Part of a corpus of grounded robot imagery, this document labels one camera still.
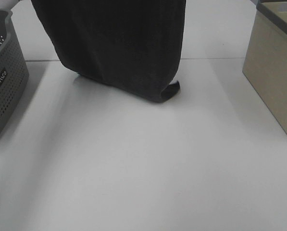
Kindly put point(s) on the grey perforated plastic basket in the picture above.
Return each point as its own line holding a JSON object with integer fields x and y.
{"x": 13, "y": 70}

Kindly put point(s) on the beige fabric storage box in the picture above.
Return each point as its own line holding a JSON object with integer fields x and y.
{"x": 265, "y": 64}

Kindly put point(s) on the dark navy towel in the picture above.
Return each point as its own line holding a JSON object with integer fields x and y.
{"x": 133, "y": 45}

